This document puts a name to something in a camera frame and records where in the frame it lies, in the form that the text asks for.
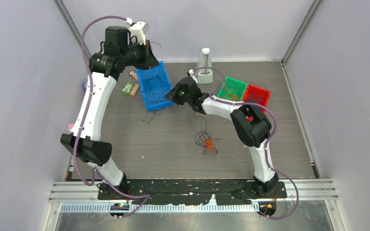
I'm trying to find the purple round toy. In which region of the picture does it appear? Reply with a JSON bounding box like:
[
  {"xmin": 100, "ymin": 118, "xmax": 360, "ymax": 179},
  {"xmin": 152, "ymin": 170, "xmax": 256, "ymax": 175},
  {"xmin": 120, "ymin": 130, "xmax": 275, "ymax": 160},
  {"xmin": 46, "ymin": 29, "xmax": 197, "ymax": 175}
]
[{"xmin": 83, "ymin": 81, "xmax": 88, "ymax": 92}]

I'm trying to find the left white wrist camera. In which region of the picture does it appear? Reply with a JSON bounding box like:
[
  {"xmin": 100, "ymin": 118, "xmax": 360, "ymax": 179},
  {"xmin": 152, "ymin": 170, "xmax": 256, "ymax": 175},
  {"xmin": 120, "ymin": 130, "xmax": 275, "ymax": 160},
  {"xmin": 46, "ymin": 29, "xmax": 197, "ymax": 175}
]
[{"xmin": 125, "ymin": 18, "xmax": 150, "ymax": 45}]

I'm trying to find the blue plastic bin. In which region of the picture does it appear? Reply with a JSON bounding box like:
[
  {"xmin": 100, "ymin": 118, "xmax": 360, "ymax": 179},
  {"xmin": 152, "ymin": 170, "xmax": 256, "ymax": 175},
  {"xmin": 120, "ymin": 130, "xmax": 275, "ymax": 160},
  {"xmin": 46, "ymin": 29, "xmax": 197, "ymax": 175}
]
[{"xmin": 136, "ymin": 61, "xmax": 174, "ymax": 112}]

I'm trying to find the green plastic bin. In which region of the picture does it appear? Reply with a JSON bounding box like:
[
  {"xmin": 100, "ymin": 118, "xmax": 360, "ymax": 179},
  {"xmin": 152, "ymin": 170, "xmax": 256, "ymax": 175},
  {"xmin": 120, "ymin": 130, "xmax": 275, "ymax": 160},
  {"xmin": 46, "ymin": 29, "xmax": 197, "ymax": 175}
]
[{"xmin": 217, "ymin": 77, "xmax": 248, "ymax": 101}]

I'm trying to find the green toy block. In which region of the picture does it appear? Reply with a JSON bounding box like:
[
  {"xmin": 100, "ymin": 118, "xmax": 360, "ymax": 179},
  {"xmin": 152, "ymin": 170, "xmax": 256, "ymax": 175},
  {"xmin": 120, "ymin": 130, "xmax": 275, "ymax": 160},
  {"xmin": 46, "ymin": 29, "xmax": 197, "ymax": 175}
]
[{"xmin": 121, "ymin": 83, "xmax": 134, "ymax": 95}]

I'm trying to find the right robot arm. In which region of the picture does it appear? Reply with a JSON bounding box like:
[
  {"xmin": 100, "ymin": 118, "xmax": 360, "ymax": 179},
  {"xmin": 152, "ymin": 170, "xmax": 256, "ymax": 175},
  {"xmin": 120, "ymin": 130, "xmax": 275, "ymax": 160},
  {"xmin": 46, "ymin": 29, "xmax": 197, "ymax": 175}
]
[{"xmin": 165, "ymin": 77, "xmax": 278, "ymax": 198}]

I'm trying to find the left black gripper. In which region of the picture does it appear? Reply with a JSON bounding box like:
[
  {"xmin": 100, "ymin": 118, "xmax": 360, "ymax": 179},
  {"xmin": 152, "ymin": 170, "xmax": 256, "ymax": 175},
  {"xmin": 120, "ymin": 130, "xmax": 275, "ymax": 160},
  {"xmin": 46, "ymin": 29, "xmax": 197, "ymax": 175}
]
[{"xmin": 120, "ymin": 39, "xmax": 159, "ymax": 70}]

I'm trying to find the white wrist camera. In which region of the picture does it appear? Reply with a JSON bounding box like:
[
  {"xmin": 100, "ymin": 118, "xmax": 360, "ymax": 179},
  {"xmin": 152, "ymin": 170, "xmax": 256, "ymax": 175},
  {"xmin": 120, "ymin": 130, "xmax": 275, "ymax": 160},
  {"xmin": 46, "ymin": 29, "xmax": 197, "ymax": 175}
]
[
  {"xmin": 125, "ymin": 18, "xmax": 150, "ymax": 45},
  {"xmin": 186, "ymin": 69, "xmax": 198, "ymax": 84}
]

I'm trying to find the red plastic bin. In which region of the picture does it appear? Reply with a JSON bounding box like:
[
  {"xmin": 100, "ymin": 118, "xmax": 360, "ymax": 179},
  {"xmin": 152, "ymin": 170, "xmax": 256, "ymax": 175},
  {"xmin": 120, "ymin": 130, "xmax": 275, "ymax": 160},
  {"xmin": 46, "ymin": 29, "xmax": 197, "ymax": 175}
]
[{"xmin": 242, "ymin": 83, "xmax": 271, "ymax": 107}]

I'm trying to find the purple wire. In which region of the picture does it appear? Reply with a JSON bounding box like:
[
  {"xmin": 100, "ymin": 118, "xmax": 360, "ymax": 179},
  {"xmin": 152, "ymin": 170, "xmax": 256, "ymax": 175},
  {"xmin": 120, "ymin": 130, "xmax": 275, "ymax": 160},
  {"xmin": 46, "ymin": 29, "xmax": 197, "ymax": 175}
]
[{"xmin": 194, "ymin": 81, "xmax": 269, "ymax": 157}]

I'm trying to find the small round toy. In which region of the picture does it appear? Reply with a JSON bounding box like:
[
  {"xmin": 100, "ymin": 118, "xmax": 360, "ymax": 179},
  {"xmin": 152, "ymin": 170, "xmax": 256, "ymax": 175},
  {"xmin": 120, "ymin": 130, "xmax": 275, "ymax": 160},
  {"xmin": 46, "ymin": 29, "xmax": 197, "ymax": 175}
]
[{"xmin": 129, "ymin": 71, "xmax": 138, "ymax": 81}]

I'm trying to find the wooden block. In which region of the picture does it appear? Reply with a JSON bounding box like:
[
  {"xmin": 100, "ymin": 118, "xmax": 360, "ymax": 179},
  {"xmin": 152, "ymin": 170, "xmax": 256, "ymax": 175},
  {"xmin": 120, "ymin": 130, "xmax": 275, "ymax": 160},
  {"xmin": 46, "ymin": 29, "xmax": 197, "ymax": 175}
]
[{"xmin": 130, "ymin": 84, "xmax": 140, "ymax": 96}]

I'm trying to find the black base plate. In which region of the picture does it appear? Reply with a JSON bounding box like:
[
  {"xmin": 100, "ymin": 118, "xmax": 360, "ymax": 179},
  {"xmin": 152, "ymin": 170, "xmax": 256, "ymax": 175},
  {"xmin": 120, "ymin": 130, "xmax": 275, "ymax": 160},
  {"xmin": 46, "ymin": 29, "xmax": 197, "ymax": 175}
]
[{"xmin": 97, "ymin": 179, "xmax": 287, "ymax": 205}]

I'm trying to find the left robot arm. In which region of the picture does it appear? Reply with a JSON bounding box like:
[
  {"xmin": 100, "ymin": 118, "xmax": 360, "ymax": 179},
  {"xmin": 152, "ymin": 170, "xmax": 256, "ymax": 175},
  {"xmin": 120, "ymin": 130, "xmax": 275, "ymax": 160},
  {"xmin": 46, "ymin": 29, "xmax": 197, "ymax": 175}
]
[{"xmin": 60, "ymin": 22, "xmax": 159, "ymax": 199}]

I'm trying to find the white metronome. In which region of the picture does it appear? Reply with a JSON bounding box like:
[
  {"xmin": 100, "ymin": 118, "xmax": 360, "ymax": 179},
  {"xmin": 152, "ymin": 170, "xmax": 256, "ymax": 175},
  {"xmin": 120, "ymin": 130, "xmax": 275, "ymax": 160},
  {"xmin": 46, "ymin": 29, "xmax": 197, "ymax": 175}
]
[{"xmin": 196, "ymin": 48, "xmax": 213, "ymax": 84}]

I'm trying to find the black wire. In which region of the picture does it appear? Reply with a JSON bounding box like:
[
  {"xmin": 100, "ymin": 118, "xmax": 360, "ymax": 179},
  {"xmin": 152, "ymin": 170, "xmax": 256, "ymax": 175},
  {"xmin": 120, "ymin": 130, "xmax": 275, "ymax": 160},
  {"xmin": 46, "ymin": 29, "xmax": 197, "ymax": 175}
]
[{"xmin": 142, "ymin": 41, "xmax": 224, "ymax": 157}]

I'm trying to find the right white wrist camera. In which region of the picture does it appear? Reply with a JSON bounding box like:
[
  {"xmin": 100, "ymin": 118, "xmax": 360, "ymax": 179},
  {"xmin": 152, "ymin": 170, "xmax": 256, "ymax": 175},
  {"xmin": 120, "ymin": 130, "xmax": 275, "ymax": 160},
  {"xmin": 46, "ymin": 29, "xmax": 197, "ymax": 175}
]
[{"xmin": 186, "ymin": 69, "xmax": 198, "ymax": 84}]

